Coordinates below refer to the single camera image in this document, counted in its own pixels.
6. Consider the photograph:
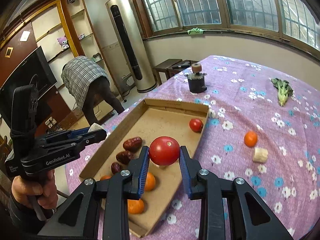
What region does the red date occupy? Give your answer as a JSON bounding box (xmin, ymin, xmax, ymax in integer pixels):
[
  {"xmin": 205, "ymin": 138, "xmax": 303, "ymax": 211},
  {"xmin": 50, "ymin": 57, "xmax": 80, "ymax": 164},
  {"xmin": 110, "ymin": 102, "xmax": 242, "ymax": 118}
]
[
  {"xmin": 123, "ymin": 137, "xmax": 143, "ymax": 153},
  {"xmin": 116, "ymin": 150, "xmax": 135, "ymax": 165},
  {"xmin": 111, "ymin": 162, "xmax": 122, "ymax": 174}
]

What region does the cherry tomato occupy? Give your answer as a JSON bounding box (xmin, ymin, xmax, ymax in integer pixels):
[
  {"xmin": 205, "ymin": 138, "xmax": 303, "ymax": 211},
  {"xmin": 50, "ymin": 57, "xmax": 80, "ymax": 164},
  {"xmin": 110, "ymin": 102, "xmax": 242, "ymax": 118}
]
[
  {"xmin": 149, "ymin": 136, "xmax": 180, "ymax": 166},
  {"xmin": 189, "ymin": 118, "xmax": 203, "ymax": 133}
]

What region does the large orange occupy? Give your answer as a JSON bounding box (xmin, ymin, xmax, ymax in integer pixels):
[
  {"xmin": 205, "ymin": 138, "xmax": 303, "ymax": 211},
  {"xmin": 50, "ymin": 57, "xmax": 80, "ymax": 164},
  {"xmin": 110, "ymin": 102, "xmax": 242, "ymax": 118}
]
[{"xmin": 144, "ymin": 172, "xmax": 156, "ymax": 192}]

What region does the banana piece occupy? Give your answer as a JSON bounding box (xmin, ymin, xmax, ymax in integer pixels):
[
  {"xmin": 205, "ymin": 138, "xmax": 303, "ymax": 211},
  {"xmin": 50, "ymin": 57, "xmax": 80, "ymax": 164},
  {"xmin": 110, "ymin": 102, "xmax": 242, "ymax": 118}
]
[
  {"xmin": 252, "ymin": 147, "xmax": 268, "ymax": 164},
  {"xmin": 88, "ymin": 123, "xmax": 104, "ymax": 132}
]

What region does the small orange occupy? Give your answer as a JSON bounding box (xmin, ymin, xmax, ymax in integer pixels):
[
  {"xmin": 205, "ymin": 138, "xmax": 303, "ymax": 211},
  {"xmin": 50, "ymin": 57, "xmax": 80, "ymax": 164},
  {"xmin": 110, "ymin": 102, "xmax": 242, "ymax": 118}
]
[
  {"xmin": 100, "ymin": 175, "xmax": 112, "ymax": 181},
  {"xmin": 244, "ymin": 131, "xmax": 258, "ymax": 147}
]

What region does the person's left hand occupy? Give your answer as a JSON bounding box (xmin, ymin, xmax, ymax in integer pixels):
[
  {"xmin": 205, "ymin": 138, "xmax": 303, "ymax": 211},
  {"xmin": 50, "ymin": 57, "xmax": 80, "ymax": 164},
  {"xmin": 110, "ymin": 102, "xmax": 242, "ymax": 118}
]
[{"xmin": 11, "ymin": 170, "xmax": 58, "ymax": 210}]

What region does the small orange in tray corner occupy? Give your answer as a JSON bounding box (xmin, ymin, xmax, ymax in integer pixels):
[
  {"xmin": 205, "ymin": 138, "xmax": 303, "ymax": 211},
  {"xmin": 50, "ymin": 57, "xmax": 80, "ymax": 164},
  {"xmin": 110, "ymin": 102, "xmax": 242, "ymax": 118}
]
[{"xmin": 100, "ymin": 175, "xmax": 112, "ymax": 181}]

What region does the person in checked coat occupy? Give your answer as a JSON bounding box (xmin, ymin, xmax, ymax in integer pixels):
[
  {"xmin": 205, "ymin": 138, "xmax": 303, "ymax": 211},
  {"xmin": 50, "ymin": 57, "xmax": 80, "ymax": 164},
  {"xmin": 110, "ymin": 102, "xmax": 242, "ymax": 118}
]
[{"xmin": 61, "ymin": 56, "xmax": 124, "ymax": 125}]

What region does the cardboard tray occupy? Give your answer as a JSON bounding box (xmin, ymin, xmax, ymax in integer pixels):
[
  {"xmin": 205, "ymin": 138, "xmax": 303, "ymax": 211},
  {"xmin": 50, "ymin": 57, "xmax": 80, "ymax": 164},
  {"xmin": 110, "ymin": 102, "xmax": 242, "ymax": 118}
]
[{"xmin": 79, "ymin": 98, "xmax": 210, "ymax": 238}]

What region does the black television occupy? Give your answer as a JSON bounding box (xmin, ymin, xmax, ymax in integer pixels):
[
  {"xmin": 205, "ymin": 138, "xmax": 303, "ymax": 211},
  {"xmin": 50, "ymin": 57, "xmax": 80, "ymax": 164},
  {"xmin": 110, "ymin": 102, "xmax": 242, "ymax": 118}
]
[{"xmin": 1, "ymin": 47, "xmax": 57, "ymax": 126}]

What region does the purple floral tablecloth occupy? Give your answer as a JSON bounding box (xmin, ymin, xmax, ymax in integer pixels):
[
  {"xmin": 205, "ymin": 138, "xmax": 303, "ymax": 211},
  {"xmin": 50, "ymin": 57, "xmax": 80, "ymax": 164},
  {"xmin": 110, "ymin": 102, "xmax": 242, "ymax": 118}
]
[{"xmin": 64, "ymin": 55, "xmax": 320, "ymax": 240}]

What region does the tower air conditioner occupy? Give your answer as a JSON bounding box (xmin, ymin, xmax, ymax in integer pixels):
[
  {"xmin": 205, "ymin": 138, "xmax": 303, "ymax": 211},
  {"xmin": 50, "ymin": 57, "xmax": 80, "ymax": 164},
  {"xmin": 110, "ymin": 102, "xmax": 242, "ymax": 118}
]
[{"xmin": 105, "ymin": 0, "xmax": 157, "ymax": 93}]

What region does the purple plush toy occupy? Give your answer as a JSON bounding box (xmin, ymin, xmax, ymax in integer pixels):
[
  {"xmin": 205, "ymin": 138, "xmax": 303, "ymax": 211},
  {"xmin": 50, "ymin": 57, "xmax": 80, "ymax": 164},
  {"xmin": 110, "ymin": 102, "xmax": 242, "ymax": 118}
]
[{"xmin": 57, "ymin": 36, "xmax": 69, "ymax": 50}]

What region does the black jar with cork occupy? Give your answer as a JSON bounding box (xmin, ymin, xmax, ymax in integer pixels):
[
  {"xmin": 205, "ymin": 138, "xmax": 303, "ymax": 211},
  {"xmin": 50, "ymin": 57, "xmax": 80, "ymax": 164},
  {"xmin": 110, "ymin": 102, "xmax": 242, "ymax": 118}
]
[{"xmin": 185, "ymin": 63, "xmax": 207, "ymax": 94}]

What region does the wooden shelf unit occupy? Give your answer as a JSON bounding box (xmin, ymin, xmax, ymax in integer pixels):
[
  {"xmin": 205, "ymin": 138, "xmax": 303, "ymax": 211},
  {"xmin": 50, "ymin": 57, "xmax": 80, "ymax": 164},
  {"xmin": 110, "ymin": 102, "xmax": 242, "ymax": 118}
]
[{"xmin": 1, "ymin": 0, "xmax": 110, "ymax": 121}]

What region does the dark wooden side table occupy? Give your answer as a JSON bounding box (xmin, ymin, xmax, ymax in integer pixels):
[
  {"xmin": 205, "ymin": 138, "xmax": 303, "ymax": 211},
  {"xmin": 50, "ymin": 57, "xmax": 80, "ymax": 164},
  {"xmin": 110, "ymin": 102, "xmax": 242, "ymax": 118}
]
[{"xmin": 152, "ymin": 59, "xmax": 197, "ymax": 86}]

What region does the green leafy vegetable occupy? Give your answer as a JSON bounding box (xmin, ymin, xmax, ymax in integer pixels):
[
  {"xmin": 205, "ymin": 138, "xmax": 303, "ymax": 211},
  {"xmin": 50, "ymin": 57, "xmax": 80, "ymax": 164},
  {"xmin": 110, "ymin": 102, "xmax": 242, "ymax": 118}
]
[{"xmin": 271, "ymin": 78, "xmax": 293, "ymax": 107}]

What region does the green cloth on windowsill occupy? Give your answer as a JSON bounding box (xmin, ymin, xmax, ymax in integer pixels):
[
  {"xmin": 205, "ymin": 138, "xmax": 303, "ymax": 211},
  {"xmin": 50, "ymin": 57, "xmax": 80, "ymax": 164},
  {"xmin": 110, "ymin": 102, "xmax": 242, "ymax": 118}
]
[{"xmin": 187, "ymin": 27, "xmax": 204, "ymax": 35}]

